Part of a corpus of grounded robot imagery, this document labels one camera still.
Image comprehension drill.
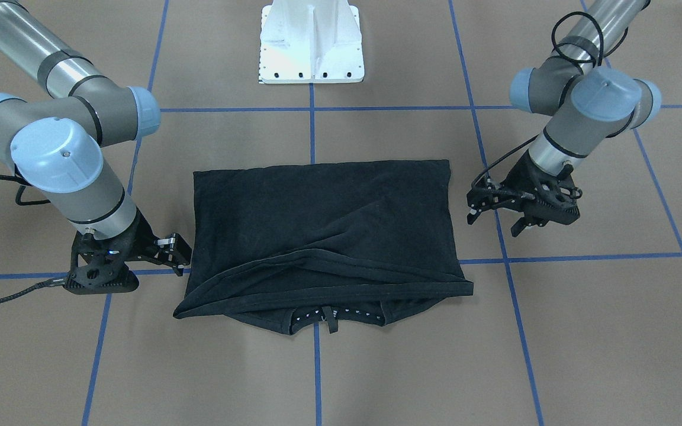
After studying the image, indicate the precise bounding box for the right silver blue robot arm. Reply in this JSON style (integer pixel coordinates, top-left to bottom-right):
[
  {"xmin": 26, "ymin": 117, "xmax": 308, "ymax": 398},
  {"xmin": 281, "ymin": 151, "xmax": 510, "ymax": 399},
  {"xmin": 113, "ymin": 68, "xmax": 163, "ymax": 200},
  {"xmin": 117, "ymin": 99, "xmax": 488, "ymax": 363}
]
[{"xmin": 0, "ymin": 1, "xmax": 192, "ymax": 296}]

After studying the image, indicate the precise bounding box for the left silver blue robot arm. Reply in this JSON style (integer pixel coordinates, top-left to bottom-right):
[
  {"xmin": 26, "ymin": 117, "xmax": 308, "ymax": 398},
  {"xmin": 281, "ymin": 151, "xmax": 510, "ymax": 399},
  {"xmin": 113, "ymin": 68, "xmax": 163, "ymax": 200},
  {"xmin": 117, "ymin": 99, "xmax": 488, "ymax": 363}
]
[{"xmin": 467, "ymin": 1, "xmax": 661, "ymax": 235}]

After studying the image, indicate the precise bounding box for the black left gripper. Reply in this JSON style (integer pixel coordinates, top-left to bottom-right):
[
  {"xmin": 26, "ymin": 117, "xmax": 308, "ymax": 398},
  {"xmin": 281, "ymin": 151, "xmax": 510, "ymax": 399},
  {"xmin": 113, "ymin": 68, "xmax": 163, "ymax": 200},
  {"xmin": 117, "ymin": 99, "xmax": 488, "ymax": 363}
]
[{"xmin": 467, "ymin": 153, "xmax": 582, "ymax": 237}]

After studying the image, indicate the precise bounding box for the black printed t-shirt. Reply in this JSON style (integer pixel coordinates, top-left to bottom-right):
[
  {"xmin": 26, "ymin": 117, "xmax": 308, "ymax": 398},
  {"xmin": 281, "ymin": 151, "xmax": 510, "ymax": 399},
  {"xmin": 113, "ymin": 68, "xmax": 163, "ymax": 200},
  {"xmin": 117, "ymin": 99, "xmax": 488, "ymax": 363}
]
[{"xmin": 173, "ymin": 160, "xmax": 474, "ymax": 335}]

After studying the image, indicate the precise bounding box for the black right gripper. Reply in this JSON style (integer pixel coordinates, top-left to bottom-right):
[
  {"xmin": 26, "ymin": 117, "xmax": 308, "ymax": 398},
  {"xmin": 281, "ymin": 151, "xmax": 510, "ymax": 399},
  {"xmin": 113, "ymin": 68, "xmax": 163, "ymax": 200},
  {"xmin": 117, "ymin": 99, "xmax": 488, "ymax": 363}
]
[{"xmin": 64, "ymin": 213, "xmax": 192, "ymax": 295}]

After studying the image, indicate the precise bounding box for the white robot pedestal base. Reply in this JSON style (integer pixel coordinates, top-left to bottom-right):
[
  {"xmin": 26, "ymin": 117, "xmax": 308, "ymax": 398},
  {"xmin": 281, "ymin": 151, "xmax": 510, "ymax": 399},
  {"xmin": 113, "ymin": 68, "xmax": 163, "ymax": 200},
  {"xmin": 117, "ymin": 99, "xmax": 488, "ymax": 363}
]
[{"xmin": 258, "ymin": 1, "xmax": 365, "ymax": 85}]

